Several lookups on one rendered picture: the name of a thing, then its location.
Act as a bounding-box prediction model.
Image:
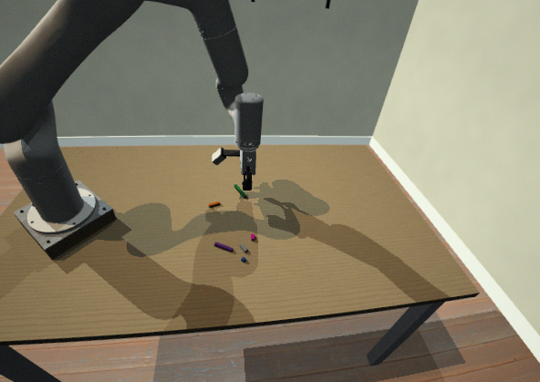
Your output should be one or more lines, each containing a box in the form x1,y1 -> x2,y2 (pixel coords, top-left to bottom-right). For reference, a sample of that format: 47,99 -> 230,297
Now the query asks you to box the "green rod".
234,184 -> 246,198

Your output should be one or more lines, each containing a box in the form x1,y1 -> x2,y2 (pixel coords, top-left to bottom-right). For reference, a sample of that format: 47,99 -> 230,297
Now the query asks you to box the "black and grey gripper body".
236,145 -> 259,175

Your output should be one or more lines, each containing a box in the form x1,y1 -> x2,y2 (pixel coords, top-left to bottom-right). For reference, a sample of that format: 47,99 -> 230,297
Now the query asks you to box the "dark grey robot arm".
0,0 -> 264,234

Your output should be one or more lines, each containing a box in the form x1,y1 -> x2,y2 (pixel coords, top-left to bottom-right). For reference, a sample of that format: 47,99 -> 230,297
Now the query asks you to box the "purple rod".
214,242 -> 233,252

